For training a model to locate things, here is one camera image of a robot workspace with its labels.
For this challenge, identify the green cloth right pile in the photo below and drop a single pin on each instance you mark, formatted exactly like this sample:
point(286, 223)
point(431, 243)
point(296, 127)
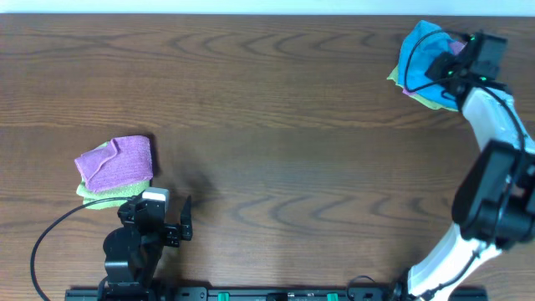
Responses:
point(394, 76)

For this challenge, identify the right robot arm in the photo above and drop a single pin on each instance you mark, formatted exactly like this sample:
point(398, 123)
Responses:
point(493, 209)

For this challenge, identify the purple cloth right pile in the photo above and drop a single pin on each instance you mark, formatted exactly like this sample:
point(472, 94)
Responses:
point(455, 47)

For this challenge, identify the purple folded cloth left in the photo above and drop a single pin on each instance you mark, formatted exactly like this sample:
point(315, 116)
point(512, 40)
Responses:
point(123, 161)

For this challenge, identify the blue microfiber cloth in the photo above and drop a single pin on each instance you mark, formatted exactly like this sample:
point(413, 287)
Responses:
point(424, 30)

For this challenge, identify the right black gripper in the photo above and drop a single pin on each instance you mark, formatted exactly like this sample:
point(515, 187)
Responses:
point(435, 71)

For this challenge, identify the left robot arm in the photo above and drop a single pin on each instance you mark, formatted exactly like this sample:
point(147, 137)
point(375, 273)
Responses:
point(132, 252)

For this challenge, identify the green folded cloth left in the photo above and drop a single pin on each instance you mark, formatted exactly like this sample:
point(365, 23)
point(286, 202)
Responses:
point(121, 191)

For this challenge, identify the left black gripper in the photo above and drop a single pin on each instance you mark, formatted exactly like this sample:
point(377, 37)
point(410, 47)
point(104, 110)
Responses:
point(165, 230)

